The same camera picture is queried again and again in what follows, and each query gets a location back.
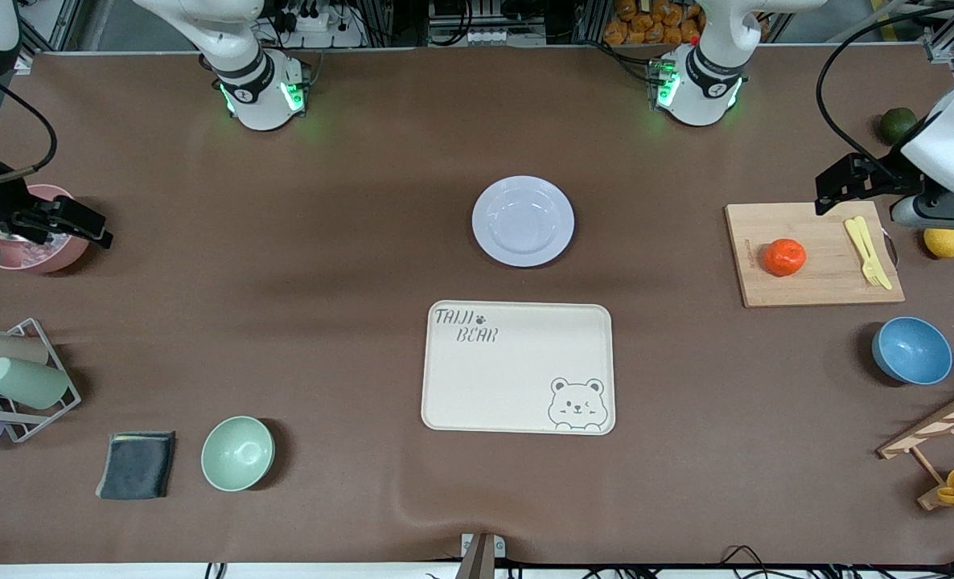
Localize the orange mandarin fruit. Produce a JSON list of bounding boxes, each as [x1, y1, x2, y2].
[[763, 238, 808, 277]]

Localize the beige cup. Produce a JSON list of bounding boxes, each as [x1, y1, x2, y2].
[[0, 335, 50, 372]]

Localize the blue bowl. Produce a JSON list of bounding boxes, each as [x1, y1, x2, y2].
[[872, 316, 954, 386]]

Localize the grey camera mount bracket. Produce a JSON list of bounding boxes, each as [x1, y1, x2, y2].
[[454, 532, 508, 579]]

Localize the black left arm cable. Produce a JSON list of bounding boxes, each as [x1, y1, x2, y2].
[[816, 2, 954, 166]]

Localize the cream bear print tray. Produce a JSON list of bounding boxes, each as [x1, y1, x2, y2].
[[421, 301, 616, 436]]

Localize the dark green lime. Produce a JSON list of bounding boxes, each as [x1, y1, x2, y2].
[[880, 107, 919, 146]]

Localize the large white power strip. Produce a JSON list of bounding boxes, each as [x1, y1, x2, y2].
[[272, 2, 366, 48]]

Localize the dark grey folded cloth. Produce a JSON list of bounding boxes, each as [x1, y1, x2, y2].
[[96, 431, 177, 500]]

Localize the mint green bowl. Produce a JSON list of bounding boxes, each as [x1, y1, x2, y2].
[[201, 416, 275, 492]]

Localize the yellow plastic fork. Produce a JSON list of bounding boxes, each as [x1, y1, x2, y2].
[[844, 217, 883, 289]]

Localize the wooden peg rack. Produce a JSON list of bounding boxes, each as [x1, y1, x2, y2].
[[877, 378, 954, 512]]

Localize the mint green cup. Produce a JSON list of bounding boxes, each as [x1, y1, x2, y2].
[[0, 356, 72, 411]]

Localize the pink bowl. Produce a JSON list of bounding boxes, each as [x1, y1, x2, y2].
[[0, 184, 92, 274]]

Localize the pale lilac round plate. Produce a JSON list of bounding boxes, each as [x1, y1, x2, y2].
[[471, 175, 575, 268]]

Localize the black cables at table edge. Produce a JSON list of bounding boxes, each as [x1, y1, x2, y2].
[[717, 545, 954, 579]]

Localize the yellow plastic knife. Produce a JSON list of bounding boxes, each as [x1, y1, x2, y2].
[[853, 215, 894, 291]]

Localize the grey wire cup rack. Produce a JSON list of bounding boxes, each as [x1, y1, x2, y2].
[[0, 318, 83, 444]]

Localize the pile of orange fruits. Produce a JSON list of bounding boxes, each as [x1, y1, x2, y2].
[[603, 0, 704, 47]]

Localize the bamboo cutting board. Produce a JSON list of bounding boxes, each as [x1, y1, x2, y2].
[[725, 200, 906, 309]]

